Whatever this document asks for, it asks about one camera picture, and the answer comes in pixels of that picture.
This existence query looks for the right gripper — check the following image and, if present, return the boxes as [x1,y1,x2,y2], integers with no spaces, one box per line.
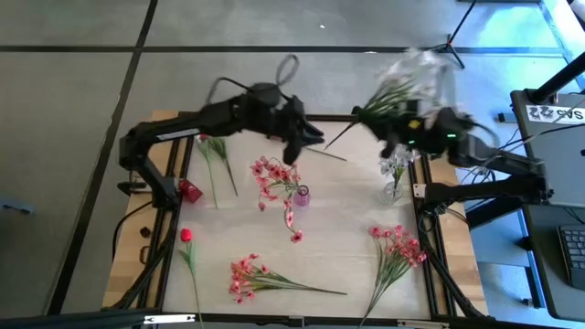
[363,105,435,159]

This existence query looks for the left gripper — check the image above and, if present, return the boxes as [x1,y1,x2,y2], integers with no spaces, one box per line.
[269,94,325,165]

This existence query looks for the white flower bunch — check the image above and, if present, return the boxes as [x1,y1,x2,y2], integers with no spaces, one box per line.
[324,47,452,151]
[207,135,239,197]
[378,143,421,200]

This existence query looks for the pink orchid stem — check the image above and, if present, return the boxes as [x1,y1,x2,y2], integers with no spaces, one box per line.
[250,155,305,245]

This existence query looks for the pink glass vase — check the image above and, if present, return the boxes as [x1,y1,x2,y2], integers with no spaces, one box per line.
[292,185,312,207]

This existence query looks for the flower stems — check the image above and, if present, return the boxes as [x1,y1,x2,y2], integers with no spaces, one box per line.
[358,223,429,328]

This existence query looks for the pink flower bunch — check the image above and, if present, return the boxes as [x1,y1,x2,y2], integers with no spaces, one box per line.
[227,253,348,305]

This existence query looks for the black tripod stand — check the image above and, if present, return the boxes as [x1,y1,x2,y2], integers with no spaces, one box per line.
[418,0,479,70]

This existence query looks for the white printed label sticker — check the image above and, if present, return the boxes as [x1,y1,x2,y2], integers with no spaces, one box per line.
[525,104,585,124]

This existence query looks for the black equipment cart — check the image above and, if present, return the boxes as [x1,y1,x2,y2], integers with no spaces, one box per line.
[509,89,585,321]

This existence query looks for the black vertical pole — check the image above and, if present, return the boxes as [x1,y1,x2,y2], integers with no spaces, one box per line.
[529,52,585,104]

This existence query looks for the black keyboard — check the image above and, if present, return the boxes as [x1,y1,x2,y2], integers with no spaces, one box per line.
[556,223,585,292]

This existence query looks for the black beam with white label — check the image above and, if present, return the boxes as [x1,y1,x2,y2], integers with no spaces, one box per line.
[0,308,200,329]

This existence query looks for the blue-grey floor object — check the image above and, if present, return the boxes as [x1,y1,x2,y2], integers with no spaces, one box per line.
[0,196,36,216]

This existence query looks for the black aluminium table frame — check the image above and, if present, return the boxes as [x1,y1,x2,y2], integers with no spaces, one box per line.
[102,111,490,329]

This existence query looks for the black cable bundle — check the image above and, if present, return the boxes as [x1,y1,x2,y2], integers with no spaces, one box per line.
[456,122,585,193]

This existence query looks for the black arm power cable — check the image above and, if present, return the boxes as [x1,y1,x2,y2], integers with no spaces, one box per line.
[111,200,154,264]

